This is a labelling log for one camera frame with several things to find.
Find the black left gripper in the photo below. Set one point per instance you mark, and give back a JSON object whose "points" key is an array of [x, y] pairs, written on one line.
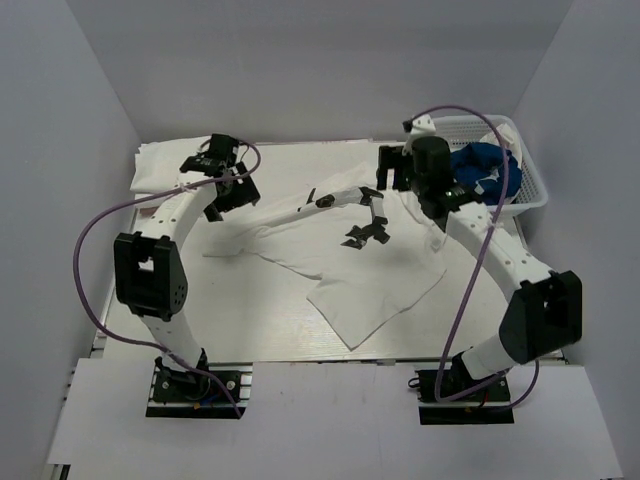
{"points": [[246, 193]]}

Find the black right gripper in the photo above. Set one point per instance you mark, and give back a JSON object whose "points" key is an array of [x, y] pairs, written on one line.
{"points": [[388, 157]]}

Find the blue Mickey Mouse t-shirt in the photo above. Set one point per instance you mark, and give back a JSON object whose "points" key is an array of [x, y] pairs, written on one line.
{"points": [[480, 167]]}

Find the white t-shirt green trim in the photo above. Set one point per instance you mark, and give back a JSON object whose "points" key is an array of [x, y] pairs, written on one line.
{"points": [[510, 139]]}

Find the white t-shirt black print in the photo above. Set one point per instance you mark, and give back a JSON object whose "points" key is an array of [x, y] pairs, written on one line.
{"points": [[369, 253]]}

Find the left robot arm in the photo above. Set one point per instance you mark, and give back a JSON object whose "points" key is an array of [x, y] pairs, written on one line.
{"points": [[150, 278]]}

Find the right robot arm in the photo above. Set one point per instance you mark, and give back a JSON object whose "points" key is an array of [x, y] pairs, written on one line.
{"points": [[545, 307]]}

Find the folded white t-shirt stack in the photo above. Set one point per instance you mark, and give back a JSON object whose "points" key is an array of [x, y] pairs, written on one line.
{"points": [[157, 164]]}

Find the white plastic laundry basket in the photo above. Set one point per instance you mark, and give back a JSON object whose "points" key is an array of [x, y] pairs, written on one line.
{"points": [[459, 130]]}

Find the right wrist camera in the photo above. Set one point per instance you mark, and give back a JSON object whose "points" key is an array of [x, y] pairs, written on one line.
{"points": [[420, 126]]}

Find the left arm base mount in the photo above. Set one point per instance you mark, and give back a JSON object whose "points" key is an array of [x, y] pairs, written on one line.
{"points": [[184, 395]]}

